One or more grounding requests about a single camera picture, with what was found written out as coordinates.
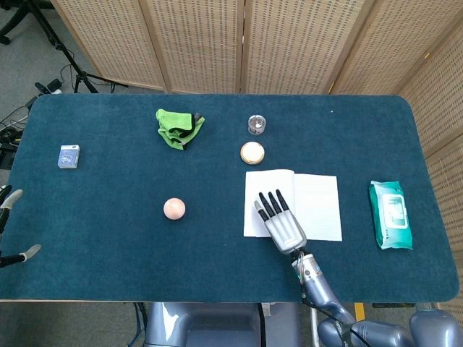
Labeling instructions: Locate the green wet wipes pack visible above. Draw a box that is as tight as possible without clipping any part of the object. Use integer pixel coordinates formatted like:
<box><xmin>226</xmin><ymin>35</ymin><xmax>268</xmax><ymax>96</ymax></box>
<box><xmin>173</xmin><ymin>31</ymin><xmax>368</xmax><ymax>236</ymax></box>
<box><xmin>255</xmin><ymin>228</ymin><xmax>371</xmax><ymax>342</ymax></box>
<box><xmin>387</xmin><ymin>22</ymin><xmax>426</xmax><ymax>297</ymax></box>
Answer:
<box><xmin>368</xmin><ymin>180</ymin><xmax>414</xmax><ymax>251</ymax></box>

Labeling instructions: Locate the pink ball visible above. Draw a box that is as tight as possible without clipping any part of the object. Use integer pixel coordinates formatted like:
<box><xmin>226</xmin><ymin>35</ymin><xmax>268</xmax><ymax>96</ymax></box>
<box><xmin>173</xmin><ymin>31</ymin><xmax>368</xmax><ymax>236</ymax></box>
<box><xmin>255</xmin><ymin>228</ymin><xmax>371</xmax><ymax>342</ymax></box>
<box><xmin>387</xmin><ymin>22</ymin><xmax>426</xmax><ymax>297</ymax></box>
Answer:
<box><xmin>163</xmin><ymin>197</ymin><xmax>187</xmax><ymax>220</ymax></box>

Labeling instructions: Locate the dark blue felt table mat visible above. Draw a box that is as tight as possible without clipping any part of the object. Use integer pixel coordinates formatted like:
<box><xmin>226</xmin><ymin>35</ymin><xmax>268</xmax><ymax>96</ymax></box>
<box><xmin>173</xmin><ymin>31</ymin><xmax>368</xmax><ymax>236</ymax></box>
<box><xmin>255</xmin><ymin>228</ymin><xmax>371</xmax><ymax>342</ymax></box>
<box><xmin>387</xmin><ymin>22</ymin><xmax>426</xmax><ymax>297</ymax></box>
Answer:
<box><xmin>0</xmin><ymin>93</ymin><xmax>460</xmax><ymax>303</ymax></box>

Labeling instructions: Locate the blue-grey robot torso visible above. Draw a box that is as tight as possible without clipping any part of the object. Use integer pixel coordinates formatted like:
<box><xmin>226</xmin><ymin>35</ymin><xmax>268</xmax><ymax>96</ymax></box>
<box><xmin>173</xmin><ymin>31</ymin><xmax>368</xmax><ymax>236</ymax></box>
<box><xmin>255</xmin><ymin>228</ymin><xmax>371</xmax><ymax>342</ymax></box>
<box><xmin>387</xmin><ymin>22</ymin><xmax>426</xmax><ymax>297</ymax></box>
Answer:
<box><xmin>144</xmin><ymin>301</ymin><xmax>301</xmax><ymax>347</ymax></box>

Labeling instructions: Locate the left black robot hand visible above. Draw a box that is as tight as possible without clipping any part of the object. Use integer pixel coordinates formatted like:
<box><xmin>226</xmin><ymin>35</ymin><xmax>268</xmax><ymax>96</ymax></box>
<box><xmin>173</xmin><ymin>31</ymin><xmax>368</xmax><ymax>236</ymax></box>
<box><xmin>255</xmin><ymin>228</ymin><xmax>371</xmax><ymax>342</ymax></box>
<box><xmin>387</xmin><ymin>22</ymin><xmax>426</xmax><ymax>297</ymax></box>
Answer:
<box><xmin>0</xmin><ymin>184</ymin><xmax>43</xmax><ymax>269</ymax></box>

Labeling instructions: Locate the black office chair base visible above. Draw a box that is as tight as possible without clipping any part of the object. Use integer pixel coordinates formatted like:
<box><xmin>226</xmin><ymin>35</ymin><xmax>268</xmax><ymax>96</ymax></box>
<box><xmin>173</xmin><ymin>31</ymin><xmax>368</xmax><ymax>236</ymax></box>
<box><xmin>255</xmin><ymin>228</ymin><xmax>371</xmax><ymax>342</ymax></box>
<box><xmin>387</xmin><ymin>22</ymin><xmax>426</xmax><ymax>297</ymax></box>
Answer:
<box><xmin>0</xmin><ymin>0</ymin><xmax>55</xmax><ymax>46</ymax></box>

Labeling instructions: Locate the black cable bundle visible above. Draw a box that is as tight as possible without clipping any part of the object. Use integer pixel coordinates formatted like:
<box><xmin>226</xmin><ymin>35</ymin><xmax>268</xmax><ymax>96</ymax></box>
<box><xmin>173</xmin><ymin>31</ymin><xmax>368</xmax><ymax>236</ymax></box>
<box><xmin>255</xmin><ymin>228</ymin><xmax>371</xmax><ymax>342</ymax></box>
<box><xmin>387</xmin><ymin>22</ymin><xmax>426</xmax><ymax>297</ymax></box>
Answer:
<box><xmin>0</xmin><ymin>95</ymin><xmax>39</xmax><ymax>171</ymax></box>

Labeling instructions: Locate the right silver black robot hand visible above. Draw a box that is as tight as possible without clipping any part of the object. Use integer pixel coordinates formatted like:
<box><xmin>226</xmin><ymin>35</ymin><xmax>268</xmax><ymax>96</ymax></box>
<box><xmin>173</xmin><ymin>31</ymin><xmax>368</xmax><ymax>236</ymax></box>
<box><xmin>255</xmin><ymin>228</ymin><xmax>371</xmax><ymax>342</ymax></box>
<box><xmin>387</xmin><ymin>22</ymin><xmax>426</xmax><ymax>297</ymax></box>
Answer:
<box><xmin>254</xmin><ymin>188</ymin><xmax>308</xmax><ymax>255</ymax></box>

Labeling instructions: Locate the woven wooden screen panel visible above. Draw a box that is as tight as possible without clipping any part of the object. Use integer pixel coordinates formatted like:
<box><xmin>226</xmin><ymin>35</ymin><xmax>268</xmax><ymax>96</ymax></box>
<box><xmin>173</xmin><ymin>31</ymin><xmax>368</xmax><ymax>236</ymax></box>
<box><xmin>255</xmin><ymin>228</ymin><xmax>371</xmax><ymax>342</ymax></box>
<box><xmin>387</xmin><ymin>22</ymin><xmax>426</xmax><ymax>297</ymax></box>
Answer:
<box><xmin>328</xmin><ymin>0</ymin><xmax>463</xmax><ymax>95</ymax></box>
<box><xmin>50</xmin><ymin>0</ymin><xmax>168</xmax><ymax>92</ymax></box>
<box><xmin>139</xmin><ymin>0</ymin><xmax>247</xmax><ymax>94</ymax></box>
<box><xmin>422</xmin><ymin>133</ymin><xmax>463</xmax><ymax>322</ymax></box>
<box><xmin>240</xmin><ymin>0</ymin><xmax>362</xmax><ymax>95</ymax></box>
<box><xmin>394</xmin><ymin>34</ymin><xmax>463</xmax><ymax>158</ymax></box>

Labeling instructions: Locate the black tripod stand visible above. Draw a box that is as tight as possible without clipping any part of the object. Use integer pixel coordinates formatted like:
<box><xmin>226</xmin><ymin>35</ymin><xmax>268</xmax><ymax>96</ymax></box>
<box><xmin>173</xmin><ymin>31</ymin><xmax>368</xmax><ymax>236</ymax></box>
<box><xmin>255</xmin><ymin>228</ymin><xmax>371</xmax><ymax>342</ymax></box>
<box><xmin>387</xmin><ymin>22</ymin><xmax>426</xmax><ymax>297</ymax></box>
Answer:
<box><xmin>27</xmin><ymin>0</ymin><xmax>129</xmax><ymax>95</ymax></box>

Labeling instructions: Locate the blue card box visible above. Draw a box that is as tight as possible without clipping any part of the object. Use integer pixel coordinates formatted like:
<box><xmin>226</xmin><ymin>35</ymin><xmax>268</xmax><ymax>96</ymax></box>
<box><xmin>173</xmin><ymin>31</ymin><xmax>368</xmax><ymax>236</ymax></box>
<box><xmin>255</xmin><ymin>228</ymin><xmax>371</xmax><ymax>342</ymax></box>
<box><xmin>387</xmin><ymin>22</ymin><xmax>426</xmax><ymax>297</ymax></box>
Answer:
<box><xmin>56</xmin><ymin>145</ymin><xmax>81</xmax><ymax>170</ymax></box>

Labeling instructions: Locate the black power adapter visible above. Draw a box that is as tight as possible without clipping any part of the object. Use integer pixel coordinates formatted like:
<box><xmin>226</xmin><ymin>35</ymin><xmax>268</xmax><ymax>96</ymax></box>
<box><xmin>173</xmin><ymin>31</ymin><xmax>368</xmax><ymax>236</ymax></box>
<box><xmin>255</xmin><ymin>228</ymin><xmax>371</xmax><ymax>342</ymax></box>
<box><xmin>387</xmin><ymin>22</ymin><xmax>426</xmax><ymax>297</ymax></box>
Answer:
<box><xmin>35</xmin><ymin>78</ymin><xmax>63</xmax><ymax>95</ymax></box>

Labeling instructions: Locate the white lined notebook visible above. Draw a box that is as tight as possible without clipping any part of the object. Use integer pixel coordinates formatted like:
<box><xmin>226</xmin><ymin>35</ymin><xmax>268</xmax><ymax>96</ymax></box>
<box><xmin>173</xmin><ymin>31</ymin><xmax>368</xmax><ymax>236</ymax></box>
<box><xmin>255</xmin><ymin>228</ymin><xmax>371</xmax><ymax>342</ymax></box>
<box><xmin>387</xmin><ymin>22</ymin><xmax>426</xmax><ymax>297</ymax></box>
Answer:
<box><xmin>243</xmin><ymin>168</ymin><xmax>343</xmax><ymax>242</ymax></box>

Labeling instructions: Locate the clear jar of clips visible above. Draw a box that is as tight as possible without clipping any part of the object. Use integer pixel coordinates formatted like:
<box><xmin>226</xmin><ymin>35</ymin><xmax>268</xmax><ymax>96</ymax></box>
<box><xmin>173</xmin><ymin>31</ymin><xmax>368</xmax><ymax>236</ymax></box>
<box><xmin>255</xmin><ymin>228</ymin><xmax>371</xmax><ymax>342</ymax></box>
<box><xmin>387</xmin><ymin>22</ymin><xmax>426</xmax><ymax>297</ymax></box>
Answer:
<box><xmin>247</xmin><ymin>114</ymin><xmax>267</xmax><ymax>135</ymax></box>

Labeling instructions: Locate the green black-trimmed cloth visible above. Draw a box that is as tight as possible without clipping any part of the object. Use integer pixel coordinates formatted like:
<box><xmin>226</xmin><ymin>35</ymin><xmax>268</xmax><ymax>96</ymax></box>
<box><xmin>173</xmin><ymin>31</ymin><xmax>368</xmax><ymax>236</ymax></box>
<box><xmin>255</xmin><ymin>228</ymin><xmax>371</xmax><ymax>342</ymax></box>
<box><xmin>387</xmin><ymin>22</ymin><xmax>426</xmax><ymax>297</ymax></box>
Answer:
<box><xmin>156</xmin><ymin>108</ymin><xmax>205</xmax><ymax>151</ymax></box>

